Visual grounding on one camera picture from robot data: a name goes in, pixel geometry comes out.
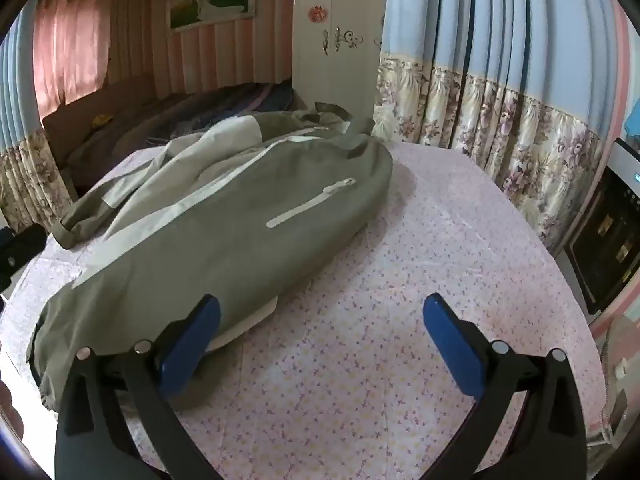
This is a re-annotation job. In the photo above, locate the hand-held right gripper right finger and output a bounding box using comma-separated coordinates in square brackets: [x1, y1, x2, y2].
[422, 294, 588, 480]

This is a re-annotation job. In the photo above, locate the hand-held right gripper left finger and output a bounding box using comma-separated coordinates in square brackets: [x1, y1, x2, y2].
[54, 294, 222, 480]

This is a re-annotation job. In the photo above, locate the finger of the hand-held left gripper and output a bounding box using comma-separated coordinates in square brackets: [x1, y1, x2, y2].
[0, 223, 48, 286]

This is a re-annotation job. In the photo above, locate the olive and cream jacket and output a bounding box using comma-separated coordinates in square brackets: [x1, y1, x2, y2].
[27, 102, 396, 413]

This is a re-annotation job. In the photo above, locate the person's left forearm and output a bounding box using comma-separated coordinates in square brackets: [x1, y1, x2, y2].
[0, 380, 21, 436]

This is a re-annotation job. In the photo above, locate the narrow blue floral curtain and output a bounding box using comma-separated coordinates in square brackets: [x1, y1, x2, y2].
[0, 10, 76, 231]

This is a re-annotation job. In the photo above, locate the brown headboard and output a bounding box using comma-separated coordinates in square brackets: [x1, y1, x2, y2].
[42, 72, 156, 171]

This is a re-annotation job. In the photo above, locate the white standing fan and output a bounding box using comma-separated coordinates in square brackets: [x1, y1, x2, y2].
[587, 315, 640, 451]

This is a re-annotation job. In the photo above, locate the black and white water dispenser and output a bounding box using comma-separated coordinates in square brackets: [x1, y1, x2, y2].
[565, 137, 640, 316]

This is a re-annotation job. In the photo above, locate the pink window curtain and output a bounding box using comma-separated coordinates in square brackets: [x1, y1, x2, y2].
[32, 0, 111, 116]

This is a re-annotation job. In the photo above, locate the bed with striped blanket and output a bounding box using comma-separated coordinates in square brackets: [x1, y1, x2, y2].
[67, 81, 311, 171]

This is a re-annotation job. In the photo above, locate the white wardrobe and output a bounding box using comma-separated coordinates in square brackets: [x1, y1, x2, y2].
[291, 0, 391, 111]

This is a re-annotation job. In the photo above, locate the wide blue floral curtain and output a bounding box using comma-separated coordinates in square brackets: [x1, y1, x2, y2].
[372, 0, 626, 256]

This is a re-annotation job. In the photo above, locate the framed wall picture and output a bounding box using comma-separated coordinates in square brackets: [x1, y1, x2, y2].
[169, 0, 251, 35]

